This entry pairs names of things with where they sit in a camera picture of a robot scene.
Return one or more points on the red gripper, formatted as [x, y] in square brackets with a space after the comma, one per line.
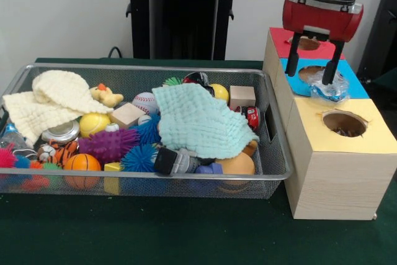
[322, 20]

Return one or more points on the clear blue plastic packet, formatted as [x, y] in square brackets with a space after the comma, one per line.
[335, 91]

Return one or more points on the multicolour cartoon print cloth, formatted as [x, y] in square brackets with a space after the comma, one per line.
[341, 131]

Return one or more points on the mint green cloth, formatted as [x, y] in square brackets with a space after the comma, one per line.
[205, 122]

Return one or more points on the shallow clear mesh bin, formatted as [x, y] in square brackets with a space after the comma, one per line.
[274, 153]

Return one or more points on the wooden box with three holes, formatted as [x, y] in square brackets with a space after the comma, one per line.
[335, 178]

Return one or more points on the black chair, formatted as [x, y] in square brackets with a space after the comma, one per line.
[381, 29]

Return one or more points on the small wooden cube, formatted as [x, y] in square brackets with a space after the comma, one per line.
[242, 96]

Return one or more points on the yellow ball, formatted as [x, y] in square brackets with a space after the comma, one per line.
[220, 92]
[93, 124]

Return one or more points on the peach orange ball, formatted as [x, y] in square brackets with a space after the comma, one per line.
[238, 166]

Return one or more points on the green spiky ball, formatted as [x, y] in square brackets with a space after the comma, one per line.
[172, 82]

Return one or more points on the white toy baseball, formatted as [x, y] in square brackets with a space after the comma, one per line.
[144, 102]

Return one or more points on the yellow rubber duck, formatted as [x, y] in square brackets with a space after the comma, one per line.
[107, 96]

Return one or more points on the orange toy basketball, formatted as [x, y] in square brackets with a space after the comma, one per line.
[82, 164]

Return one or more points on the cream yellow cloth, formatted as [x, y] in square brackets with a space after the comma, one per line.
[56, 100]

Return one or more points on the pink spiky ball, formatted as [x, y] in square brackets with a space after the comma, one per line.
[7, 157]

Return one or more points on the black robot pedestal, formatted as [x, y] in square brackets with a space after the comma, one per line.
[180, 17]

